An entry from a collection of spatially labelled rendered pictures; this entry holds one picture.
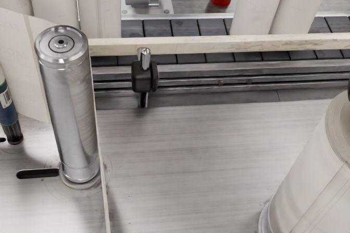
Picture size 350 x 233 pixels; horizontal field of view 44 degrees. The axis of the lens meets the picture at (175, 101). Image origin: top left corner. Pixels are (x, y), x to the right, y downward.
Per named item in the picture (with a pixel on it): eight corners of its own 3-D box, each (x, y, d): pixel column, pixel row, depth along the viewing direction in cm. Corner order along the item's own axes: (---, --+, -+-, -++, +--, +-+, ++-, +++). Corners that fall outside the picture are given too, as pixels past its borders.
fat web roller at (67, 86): (58, 192, 44) (25, 66, 29) (59, 153, 47) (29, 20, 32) (104, 188, 45) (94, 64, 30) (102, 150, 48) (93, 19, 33)
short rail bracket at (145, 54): (131, 124, 56) (133, 59, 47) (130, 105, 58) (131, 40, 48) (157, 122, 57) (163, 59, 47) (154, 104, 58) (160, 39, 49)
